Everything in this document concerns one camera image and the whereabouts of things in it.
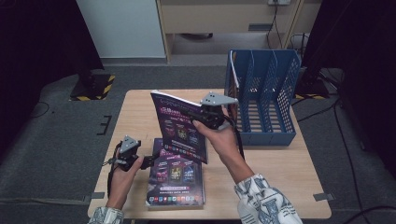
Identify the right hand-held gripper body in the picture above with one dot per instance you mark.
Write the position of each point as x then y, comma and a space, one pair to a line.
213, 115

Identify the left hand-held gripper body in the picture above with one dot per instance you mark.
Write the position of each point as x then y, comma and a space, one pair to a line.
129, 155

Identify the dark red cover book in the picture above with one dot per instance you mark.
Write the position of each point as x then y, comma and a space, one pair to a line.
232, 102

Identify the purple cover book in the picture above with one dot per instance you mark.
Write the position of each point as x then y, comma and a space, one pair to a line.
174, 183
174, 137

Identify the blue plastic file rack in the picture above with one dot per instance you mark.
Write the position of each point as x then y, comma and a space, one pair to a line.
264, 138

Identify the person's left hand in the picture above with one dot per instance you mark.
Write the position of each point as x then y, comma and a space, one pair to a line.
121, 182

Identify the person's right hand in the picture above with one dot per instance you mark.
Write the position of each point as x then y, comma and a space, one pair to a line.
222, 143

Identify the black tape floor mark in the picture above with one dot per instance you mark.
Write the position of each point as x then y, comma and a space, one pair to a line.
106, 124

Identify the grey tape piece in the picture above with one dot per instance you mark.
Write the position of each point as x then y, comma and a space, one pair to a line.
95, 196
323, 197

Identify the black stand base striped tape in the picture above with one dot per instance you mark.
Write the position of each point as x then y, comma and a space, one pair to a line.
311, 88
93, 87

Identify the beige wooden desk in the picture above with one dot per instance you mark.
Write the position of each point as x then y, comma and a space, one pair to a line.
218, 15

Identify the white partition panel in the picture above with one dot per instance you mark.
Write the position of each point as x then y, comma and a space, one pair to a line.
124, 28

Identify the white power strip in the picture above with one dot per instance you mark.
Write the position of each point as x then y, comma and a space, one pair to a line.
278, 2

